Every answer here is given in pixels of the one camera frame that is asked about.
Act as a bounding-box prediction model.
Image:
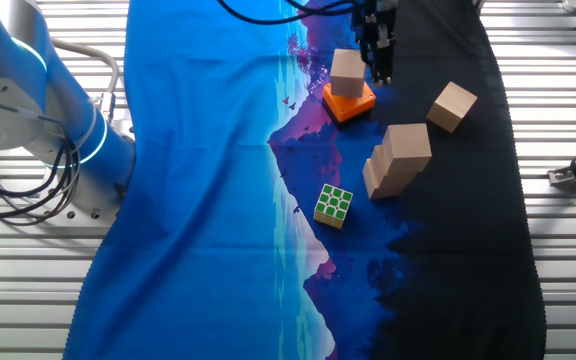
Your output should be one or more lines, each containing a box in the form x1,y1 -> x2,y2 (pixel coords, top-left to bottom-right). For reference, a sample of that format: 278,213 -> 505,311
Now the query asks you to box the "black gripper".
350,0 -> 400,87

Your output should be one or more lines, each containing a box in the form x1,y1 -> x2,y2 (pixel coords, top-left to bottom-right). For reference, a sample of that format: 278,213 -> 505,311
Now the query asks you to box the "orange square base block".
321,82 -> 377,125

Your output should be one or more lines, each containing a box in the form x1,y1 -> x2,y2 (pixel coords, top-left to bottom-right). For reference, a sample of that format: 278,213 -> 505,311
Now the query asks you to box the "Rubik's cube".
313,183 -> 355,230

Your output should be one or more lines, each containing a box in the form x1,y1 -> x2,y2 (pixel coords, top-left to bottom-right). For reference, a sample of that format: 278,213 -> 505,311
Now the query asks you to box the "blue mountain print cloth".
62,0 -> 548,360

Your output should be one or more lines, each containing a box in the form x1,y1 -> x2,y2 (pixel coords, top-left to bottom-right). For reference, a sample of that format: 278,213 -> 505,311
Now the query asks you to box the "grey hose with metal connector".
52,38 -> 122,124

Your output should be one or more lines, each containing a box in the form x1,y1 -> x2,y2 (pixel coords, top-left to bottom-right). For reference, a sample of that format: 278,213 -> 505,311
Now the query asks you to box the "black cable bundle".
0,92 -> 82,229

